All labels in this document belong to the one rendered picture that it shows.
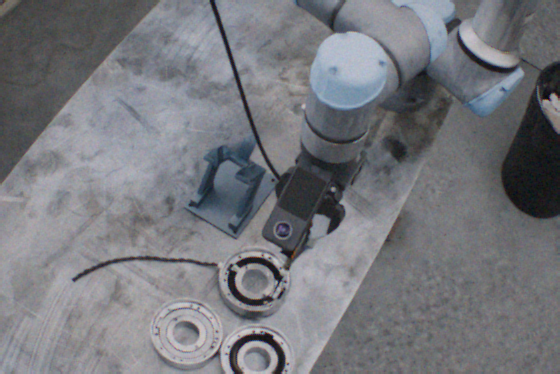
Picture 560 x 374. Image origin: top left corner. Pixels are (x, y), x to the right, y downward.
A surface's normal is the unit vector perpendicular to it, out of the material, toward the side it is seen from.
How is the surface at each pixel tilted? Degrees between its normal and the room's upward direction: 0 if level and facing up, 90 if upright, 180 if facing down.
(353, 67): 1
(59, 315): 0
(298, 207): 32
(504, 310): 0
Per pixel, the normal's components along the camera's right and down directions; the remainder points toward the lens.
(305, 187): -0.15, -0.04
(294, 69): 0.10, -0.51
